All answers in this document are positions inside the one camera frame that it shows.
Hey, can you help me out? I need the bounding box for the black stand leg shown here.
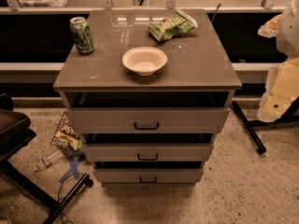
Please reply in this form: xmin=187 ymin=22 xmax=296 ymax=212
xmin=43 ymin=173 xmax=93 ymax=224
xmin=231 ymin=98 xmax=299 ymax=155

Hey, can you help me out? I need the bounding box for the grey drawer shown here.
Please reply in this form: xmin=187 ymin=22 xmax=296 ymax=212
xmin=65 ymin=107 xmax=229 ymax=133
xmin=83 ymin=143 xmax=211 ymax=162
xmin=93 ymin=169 xmax=204 ymax=185

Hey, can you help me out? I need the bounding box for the green soda can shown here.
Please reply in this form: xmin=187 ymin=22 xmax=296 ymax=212
xmin=69 ymin=17 xmax=94 ymax=54

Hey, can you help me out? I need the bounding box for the white paper bowl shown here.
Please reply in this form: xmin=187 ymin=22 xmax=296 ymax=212
xmin=122 ymin=47 xmax=167 ymax=76

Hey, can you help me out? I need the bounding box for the black stand leg left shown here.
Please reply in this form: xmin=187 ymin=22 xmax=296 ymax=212
xmin=43 ymin=173 xmax=93 ymax=224

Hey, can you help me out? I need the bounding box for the black chair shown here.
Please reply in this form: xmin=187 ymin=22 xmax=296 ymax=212
xmin=0 ymin=93 xmax=58 ymax=209

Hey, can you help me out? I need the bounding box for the grey drawer cabinet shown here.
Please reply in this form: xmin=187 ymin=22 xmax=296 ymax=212
xmin=52 ymin=8 xmax=243 ymax=186

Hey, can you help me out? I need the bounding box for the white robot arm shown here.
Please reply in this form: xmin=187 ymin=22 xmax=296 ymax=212
xmin=257 ymin=0 xmax=299 ymax=122

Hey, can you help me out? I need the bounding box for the green chip bag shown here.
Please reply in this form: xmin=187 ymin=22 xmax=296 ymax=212
xmin=148 ymin=9 xmax=198 ymax=42

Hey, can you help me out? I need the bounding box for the red snack bag on floor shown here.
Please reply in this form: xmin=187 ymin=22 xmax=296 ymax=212
xmin=50 ymin=114 xmax=83 ymax=156

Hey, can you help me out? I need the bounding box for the black cable on floor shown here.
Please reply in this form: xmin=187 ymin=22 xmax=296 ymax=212
xmin=56 ymin=172 xmax=88 ymax=224

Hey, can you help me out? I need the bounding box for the blue tape cross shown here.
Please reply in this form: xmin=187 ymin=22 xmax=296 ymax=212
xmin=59 ymin=156 xmax=85 ymax=183

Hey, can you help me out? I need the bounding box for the clear plastic bottle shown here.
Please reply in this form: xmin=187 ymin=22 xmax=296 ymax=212
xmin=35 ymin=150 xmax=64 ymax=172

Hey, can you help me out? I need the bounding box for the black stand leg right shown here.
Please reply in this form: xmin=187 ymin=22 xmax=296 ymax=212
xmin=231 ymin=98 xmax=299 ymax=155

